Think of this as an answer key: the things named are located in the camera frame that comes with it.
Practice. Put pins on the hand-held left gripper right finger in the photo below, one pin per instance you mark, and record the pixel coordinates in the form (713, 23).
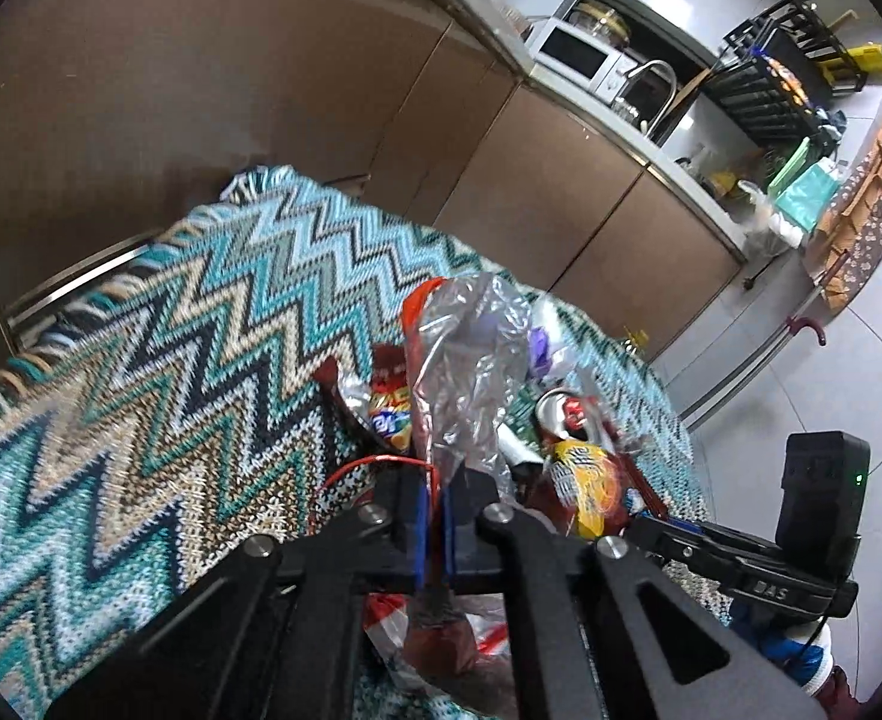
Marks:
(450, 540)

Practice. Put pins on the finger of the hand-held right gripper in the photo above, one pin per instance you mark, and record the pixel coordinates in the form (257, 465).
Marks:
(685, 526)
(666, 544)

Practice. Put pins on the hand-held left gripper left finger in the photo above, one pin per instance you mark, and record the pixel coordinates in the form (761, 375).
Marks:
(418, 532)

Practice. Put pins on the clear plastic bag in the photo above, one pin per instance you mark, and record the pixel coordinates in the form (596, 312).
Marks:
(463, 375)

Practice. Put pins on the person's right hand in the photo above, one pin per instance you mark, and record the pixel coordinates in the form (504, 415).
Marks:
(771, 637)

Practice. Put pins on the yellow snack packet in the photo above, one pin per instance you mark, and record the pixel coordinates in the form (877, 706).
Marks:
(587, 487)

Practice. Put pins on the red and white plastic bag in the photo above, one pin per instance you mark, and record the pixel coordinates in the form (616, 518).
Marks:
(426, 645)

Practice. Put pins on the red snack packet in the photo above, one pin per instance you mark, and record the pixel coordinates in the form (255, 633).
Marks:
(392, 405)

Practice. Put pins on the red hook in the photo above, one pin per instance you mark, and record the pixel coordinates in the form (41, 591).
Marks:
(805, 328)

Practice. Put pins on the dark red foil wrapper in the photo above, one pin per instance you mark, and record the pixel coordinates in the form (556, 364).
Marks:
(332, 382)

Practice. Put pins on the cooking oil bottle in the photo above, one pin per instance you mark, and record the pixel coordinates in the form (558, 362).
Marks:
(634, 341)

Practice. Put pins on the purple clear plastic wrapper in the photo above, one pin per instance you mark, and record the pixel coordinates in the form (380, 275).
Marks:
(538, 345)

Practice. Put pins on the brown patterned cloth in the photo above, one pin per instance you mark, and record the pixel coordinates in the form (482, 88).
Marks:
(872, 202)

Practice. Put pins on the zigzag knitted blanket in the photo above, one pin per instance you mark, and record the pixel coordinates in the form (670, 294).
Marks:
(148, 390)

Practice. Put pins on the green bag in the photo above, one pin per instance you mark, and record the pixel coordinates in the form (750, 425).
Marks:
(805, 187)

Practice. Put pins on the black dish rack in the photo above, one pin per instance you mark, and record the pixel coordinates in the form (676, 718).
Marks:
(767, 82)

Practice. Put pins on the wooden cutting board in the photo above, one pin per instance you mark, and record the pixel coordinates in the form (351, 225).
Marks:
(688, 97)

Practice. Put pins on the chrome faucet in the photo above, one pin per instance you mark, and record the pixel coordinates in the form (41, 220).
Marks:
(655, 90)

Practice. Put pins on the yellow plastic container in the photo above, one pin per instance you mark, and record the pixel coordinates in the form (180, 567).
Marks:
(865, 60)

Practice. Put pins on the brown kitchen cabinets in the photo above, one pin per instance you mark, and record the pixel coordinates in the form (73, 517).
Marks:
(261, 90)

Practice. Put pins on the white microwave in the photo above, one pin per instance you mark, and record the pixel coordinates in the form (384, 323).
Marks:
(572, 52)

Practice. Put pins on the glass pot with lid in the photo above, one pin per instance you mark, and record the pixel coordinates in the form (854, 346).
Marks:
(598, 21)

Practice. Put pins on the metal frame rail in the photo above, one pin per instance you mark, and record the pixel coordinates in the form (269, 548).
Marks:
(73, 277)

